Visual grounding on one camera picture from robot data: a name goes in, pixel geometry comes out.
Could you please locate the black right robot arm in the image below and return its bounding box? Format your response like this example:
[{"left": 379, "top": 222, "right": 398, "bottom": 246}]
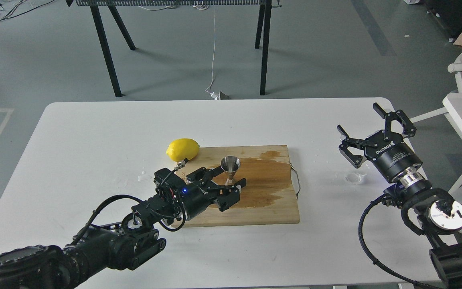
[{"left": 337, "top": 103, "right": 462, "bottom": 289}]

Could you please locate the yellow lemon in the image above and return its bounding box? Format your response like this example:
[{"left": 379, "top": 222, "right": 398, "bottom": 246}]
[{"left": 166, "top": 138, "right": 200, "bottom": 162}]

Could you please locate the wooden cutting board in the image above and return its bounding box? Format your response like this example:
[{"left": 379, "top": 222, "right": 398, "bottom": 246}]
[{"left": 177, "top": 145, "right": 300, "bottom": 227}]

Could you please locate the black metal table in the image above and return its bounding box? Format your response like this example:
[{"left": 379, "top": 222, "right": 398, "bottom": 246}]
[{"left": 65, "top": 0, "right": 281, "bottom": 99}]

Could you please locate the white hanging cable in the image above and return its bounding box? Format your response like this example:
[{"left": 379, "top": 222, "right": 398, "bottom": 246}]
[{"left": 205, "top": 5, "right": 230, "bottom": 100}]

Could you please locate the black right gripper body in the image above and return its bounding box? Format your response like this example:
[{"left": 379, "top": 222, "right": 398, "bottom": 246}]
[{"left": 365, "top": 130, "right": 422, "bottom": 183}]

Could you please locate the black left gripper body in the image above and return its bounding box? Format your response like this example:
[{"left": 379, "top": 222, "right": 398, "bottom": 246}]
[{"left": 153, "top": 169, "right": 225, "bottom": 222}]

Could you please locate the small clear glass cup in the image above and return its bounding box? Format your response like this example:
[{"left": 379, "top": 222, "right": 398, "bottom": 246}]
[{"left": 343, "top": 169, "right": 367, "bottom": 185}]

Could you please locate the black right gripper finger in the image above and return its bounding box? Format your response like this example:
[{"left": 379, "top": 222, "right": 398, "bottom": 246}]
[
  {"left": 373, "top": 103, "right": 417, "bottom": 140},
  {"left": 337, "top": 124, "right": 372, "bottom": 168}
]

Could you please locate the steel double jigger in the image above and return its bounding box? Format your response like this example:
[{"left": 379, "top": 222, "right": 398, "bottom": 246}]
[{"left": 220, "top": 155, "right": 241, "bottom": 185}]

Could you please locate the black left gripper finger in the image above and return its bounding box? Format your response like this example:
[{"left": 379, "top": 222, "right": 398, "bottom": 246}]
[
  {"left": 186, "top": 166, "right": 224, "bottom": 185},
  {"left": 211, "top": 179, "right": 246, "bottom": 212}
]

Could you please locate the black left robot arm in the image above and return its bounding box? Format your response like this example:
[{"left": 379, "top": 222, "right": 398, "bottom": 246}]
[{"left": 0, "top": 167, "right": 246, "bottom": 289}]

